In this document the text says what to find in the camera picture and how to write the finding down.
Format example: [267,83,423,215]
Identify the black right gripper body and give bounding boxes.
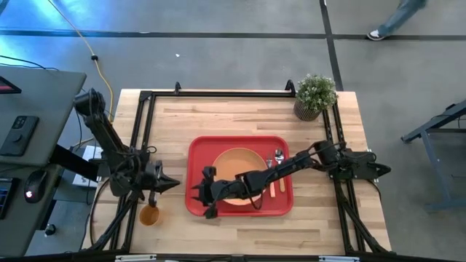
[191,177,242,207]

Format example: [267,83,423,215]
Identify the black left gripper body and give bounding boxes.
[143,159,164,194]

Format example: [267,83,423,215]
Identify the salmon-handled metal fork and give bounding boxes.
[266,152,277,199]

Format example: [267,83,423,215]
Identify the yellow-handled metal spoon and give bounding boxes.
[274,147,287,193]

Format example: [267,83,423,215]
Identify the red plastic tray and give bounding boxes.
[184,135,295,218]

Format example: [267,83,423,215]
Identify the orange plate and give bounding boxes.
[211,146,269,207]

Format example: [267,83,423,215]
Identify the orange-brown cup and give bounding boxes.
[138,204,162,227]

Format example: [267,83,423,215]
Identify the white box under desk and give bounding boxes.
[71,145,105,188]

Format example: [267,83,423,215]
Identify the black computer mouse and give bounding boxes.
[23,169,49,204]

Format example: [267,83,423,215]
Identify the potted plant with ribbed pot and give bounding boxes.
[293,73,339,122]

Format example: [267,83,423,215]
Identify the grey side desk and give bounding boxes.
[0,65,88,258]

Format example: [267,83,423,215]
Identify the black smartphone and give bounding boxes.
[0,115,41,158]

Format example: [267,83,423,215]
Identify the dark keyboard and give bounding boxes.
[0,177,14,220]

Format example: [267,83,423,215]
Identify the dark device with red stripe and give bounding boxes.
[0,75,23,95]

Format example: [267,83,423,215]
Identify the person's leg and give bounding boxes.
[366,0,429,41]

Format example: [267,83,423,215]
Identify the silver frame bracket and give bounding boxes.
[114,254,158,262]
[318,255,361,262]

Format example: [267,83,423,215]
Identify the black aluminium table frame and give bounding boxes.
[83,79,394,262]

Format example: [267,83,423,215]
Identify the yellow extension cable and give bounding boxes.
[46,0,115,123]

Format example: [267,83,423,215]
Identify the black floor cable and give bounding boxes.
[0,54,60,72]

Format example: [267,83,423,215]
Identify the blue-grey metal table frame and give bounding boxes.
[400,98,466,213]

